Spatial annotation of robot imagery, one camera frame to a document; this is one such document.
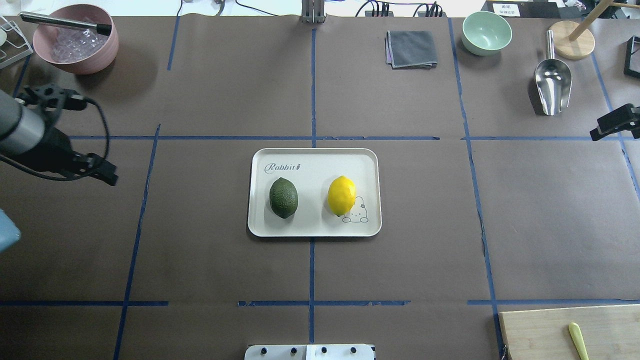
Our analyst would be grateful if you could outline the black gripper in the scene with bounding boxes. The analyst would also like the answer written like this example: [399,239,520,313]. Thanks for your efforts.
[27,129,119,186]

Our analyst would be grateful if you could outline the green lime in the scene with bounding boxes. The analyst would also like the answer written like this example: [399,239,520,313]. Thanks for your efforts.
[269,177,298,219]

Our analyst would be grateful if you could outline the yellow lemon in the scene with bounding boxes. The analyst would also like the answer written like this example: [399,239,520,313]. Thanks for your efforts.
[327,175,357,217]

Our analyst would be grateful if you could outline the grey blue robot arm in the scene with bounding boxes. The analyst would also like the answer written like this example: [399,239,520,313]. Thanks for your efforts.
[0,84,118,186]

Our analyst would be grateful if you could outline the cream rabbit tray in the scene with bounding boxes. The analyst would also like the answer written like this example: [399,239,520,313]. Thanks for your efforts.
[247,148,382,237]

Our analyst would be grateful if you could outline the pink bowl with ice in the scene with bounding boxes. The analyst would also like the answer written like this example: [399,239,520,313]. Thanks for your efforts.
[32,4,119,75]

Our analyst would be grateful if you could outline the metal tongs in bowl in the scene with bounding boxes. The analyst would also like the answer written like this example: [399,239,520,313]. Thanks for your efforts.
[18,11,113,37]

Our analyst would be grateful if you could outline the orange black usb hub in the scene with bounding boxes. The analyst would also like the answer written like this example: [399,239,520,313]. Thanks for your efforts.
[365,0,393,18]

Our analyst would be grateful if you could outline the grey folded cloth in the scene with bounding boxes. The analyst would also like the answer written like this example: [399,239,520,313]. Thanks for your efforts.
[385,30,439,69]

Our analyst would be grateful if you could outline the mint green bowl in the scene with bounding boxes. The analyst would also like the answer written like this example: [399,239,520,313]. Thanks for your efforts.
[461,11,513,56]

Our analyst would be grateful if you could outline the metal scoop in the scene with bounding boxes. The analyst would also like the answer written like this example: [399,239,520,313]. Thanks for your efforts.
[534,29,573,116]

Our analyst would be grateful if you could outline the wooden banana stand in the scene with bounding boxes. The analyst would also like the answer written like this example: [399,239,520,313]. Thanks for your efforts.
[545,0,640,60]

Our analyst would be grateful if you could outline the wooden cutting board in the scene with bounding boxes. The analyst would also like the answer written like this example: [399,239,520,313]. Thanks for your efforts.
[499,304,640,360]

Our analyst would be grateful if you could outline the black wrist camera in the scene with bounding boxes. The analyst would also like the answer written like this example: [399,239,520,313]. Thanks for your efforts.
[16,83,88,125]

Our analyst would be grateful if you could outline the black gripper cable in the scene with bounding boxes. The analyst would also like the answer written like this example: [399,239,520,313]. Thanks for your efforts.
[0,97,111,182]

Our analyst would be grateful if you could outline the wire cup rack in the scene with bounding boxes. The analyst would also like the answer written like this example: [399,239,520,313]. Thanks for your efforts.
[0,16,34,69]

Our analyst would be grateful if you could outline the aluminium frame post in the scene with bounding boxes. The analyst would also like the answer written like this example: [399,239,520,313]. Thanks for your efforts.
[300,0,326,24]

